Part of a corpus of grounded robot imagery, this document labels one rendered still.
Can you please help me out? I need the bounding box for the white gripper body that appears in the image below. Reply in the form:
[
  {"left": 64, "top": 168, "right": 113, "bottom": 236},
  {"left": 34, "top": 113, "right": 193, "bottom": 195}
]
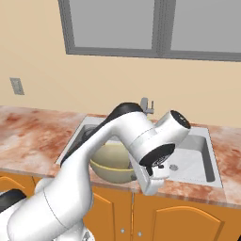
[{"left": 133, "top": 160, "right": 170, "bottom": 197}]

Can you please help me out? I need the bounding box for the cream bowl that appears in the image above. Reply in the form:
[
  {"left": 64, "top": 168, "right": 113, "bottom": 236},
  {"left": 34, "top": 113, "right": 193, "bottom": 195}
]
[{"left": 88, "top": 140, "right": 137, "bottom": 185}]

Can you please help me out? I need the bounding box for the steel double-basin sink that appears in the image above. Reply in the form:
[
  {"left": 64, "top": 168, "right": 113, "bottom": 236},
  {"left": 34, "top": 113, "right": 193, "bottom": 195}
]
[{"left": 55, "top": 115, "right": 224, "bottom": 189}]

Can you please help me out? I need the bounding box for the grey sink tap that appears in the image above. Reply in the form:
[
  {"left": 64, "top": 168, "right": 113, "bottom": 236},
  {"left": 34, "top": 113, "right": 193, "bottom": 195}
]
[{"left": 139, "top": 96, "right": 155, "bottom": 116}]

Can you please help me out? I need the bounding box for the orange cupboard door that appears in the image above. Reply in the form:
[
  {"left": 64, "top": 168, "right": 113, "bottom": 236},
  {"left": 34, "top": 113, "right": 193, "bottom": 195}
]
[
  {"left": 133, "top": 192, "right": 241, "bottom": 241},
  {"left": 0, "top": 171, "right": 36, "bottom": 199},
  {"left": 82, "top": 186, "right": 134, "bottom": 241}
]

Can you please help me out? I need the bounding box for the grey framed window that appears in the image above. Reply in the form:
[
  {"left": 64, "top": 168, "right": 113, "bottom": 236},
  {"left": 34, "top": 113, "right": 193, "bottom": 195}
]
[{"left": 57, "top": 0, "right": 241, "bottom": 63}]

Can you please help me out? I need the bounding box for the grey wall socket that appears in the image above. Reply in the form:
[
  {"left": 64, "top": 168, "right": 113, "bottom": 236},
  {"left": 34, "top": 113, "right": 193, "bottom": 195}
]
[{"left": 8, "top": 76, "right": 25, "bottom": 96}]

